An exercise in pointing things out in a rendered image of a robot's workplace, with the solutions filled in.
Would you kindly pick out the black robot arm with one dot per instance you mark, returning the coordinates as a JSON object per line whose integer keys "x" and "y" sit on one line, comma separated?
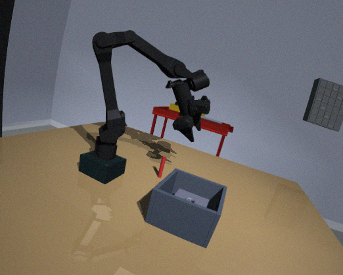
{"x": 103, "y": 43}

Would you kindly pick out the red peg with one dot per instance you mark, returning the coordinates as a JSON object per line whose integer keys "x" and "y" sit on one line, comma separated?
{"x": 161, "y": 167}

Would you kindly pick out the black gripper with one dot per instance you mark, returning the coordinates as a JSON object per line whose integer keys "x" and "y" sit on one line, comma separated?
{"x": 185, "y": 123}

